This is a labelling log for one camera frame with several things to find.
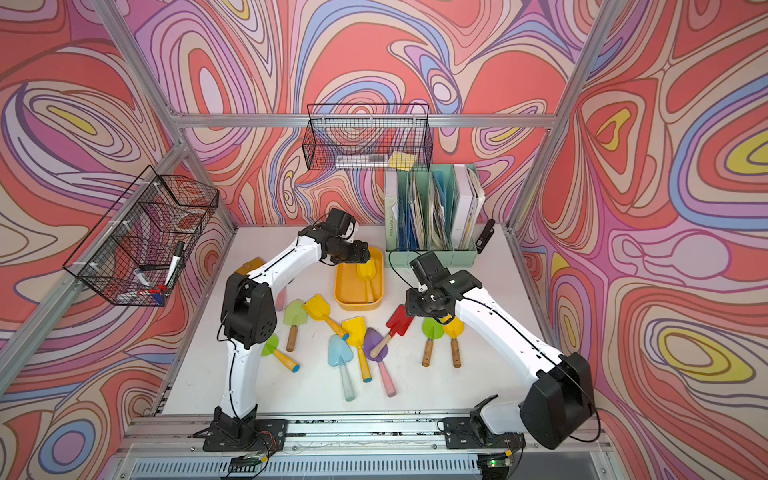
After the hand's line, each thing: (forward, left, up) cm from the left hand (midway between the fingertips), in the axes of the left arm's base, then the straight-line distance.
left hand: (364, 256), depth 97 cm
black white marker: (-19, +43, +20) cm, 51 cm away
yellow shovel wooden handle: (-21, -28, -10) cm, 36 cm away
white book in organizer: (+12, -34, +12) cm, 38 cm away
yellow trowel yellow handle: (+1, 0, -10) cm, 10 cm away
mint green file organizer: (+9, -21, +13) cm, 27 cm away
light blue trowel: (-28, +7, -10) cm, 31 cm away
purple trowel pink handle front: (-24, -3, -10) cm, 26 cm away
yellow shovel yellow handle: (-21, +2, -10) cm, 23 cm away
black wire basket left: (-14, +56, +18) cm, 60 cm away
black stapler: (+18, -46, -9) cm, 50 cm away
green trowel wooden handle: (-21, -21, -10) cm, 32 cm away
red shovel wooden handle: (-18, -11, -11) cm, 24 cm away
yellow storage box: (-5, +5, -11) cm, 14 cm away
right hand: (-23, -15, +3) cm, 28 cm away
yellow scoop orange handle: (-13, +15, -11) cm, 23 cm away
